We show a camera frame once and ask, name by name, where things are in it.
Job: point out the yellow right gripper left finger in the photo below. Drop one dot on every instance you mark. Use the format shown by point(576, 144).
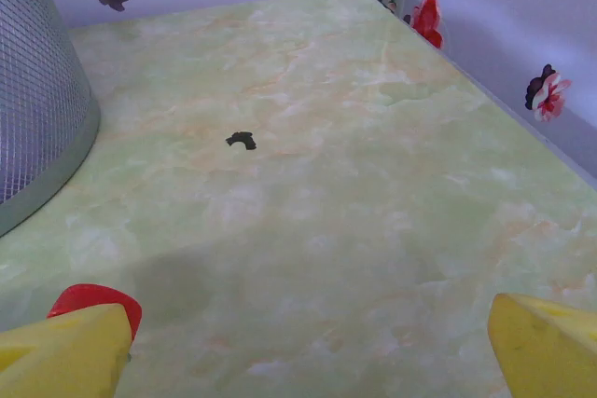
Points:
point(65, 356)

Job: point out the clear bottle red cap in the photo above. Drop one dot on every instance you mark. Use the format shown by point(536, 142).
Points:
point(93, 295)

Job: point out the grey mesh waste bin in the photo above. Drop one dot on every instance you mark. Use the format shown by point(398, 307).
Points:
point(37, 90)

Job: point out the black table mark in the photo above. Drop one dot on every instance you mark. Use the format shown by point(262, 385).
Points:
point(241, 140)

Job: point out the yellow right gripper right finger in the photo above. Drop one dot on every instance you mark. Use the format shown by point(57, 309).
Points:
point(545, 351)

